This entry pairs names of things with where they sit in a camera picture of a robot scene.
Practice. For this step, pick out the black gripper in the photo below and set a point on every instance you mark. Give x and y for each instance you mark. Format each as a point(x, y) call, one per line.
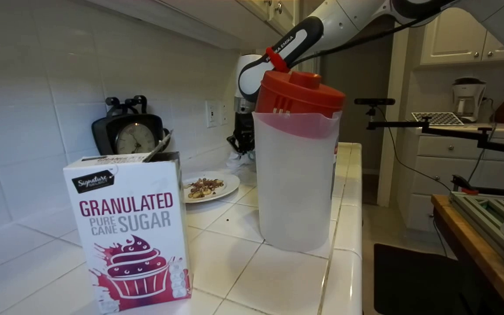
point(242, 138)

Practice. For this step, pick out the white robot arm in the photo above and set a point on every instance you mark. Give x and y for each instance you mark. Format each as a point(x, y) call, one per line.
point(337, 25)

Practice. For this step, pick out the white pitcher with red lid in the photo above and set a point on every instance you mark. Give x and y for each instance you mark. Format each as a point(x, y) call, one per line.
point(297, 126)

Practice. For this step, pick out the white plate with food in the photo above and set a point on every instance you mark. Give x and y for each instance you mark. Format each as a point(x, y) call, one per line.
point(209, 186)

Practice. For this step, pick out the black alarm clock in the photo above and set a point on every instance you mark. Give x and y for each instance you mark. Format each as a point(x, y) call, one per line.
point(129, 128)

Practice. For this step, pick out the granulated sugar box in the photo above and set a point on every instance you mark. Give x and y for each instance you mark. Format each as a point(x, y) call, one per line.
point(130, 217)

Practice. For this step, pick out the white lower cabinets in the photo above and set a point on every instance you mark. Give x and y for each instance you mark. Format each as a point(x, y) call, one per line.
point(430, 163)

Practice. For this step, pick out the white cabinets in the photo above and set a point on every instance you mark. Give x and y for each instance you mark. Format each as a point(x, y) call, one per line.
point(456, 37)
point(430, 163)

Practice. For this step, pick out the white coffee maker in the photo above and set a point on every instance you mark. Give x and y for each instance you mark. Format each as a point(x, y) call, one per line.
point(468, 95)

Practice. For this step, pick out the white upper cabinets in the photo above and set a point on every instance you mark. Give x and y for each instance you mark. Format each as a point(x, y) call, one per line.
point(456, 37)

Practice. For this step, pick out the wooden table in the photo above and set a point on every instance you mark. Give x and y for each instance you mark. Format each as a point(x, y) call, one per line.
point(470, 243)

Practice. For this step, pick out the white wall outlet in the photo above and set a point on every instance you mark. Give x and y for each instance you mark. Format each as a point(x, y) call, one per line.
point(213, 114)

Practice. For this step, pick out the black camera on stand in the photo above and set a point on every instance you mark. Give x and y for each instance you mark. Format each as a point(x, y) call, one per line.
point(482, 135)

